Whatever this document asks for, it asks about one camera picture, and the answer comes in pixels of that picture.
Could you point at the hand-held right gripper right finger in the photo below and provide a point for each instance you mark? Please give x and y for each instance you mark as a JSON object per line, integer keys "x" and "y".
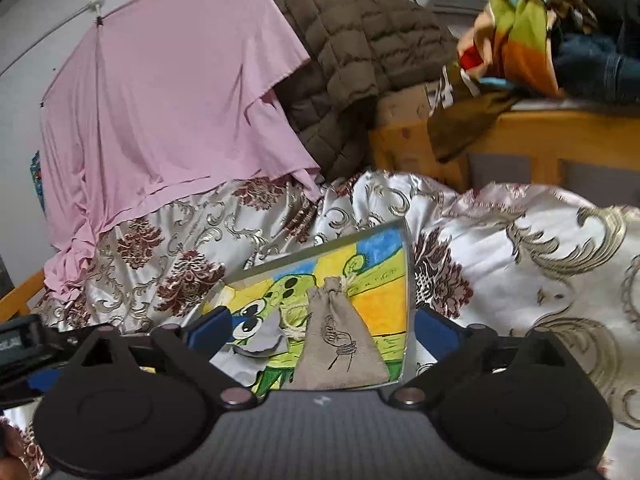
{"x": 437, "y": 327}

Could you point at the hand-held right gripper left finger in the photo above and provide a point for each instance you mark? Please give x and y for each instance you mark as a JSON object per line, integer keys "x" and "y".
{"x": 207, "y": 330}

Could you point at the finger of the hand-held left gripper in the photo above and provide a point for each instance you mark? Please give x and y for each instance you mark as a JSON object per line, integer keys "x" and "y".
{"x": 46, "y": 381}

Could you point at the shallow cardboard tray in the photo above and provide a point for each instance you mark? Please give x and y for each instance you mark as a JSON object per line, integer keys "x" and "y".
{"x": 380, "y": 310}

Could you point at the small grey cloth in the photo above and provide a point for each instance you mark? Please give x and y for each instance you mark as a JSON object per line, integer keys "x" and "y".
{"x": 265, "y": 340}

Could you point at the floral satin blanket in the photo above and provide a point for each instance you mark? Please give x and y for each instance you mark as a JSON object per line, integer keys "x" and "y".
{"x": 525, "y": 240}

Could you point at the olive printed cloth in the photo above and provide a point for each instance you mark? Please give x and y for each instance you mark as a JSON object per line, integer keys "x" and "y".
{"x": 450, "y": 125}

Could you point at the cardboard box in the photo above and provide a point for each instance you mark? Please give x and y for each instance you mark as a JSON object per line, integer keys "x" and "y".
{"x": 400, "y": 105}

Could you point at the pink bed sheet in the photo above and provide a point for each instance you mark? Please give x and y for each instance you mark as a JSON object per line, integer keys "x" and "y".
{"x": 165, "y": 85}

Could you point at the brown puffer jacket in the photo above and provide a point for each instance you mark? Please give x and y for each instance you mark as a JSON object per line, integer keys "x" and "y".
{"x": 360, "y": 50}

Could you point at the multicoloured printed cloth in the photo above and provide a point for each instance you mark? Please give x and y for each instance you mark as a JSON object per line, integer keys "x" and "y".
{"x": 520, "y": 35}

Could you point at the blue denim jeans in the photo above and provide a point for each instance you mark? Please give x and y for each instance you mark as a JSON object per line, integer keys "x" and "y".
{"x": 600, "y": 65}

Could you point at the wooden slatted bed rail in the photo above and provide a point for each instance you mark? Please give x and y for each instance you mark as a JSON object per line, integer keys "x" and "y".
{"x": 22, "y": 295}

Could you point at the blue patterned wall poster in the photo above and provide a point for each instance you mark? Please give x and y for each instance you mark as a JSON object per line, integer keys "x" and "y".
{"x": 37, "y": 180}

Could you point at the wooden bed frame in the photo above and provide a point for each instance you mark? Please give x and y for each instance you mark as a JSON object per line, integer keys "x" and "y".
{"x": 575, "y": 130}

